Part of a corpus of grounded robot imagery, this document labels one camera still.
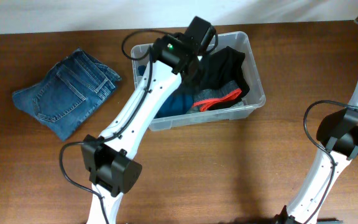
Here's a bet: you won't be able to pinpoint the black garment with red trim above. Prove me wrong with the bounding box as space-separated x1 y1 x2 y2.
191 46 250 112

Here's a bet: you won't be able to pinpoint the clear plastic storage bin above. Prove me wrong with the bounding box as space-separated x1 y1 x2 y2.
130 30 266 132

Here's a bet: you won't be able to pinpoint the dark blue shirt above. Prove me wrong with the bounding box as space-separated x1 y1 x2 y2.
137 64 195 119

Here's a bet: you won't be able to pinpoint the black Nike garment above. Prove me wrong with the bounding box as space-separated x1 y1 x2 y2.
177 55 210 95

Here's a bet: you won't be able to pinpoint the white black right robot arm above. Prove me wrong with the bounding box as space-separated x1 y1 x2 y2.
273 16 358 223

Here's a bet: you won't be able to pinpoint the dark blue folded jeans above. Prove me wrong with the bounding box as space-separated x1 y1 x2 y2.
12 49 122 141

